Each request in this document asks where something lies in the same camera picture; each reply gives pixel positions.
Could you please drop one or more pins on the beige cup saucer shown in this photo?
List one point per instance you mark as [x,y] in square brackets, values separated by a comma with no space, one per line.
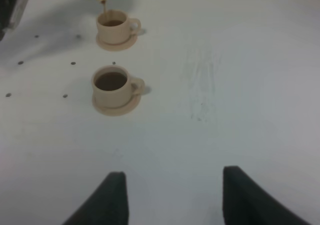
[114,112]
[116,47]

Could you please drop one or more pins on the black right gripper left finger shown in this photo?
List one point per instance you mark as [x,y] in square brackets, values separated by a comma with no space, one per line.
[107,205]

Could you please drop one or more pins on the beige far teacup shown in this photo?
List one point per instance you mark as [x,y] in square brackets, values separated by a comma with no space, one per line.
[115,27]

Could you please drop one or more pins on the beige far cup saucer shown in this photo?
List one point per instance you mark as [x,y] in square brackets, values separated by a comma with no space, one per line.
[116,47]

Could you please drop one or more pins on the beige teacup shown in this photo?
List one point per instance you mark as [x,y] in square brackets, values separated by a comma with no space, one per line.
[115,27]
[113,87]

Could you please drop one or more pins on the beige near cup saucer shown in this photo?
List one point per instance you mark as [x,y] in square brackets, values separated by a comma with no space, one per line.
[114,112]

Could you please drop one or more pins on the beige near teacup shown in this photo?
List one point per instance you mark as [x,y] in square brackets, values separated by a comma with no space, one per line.
[113,87]

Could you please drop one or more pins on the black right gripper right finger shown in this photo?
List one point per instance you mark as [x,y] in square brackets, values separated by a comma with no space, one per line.
[244,202]

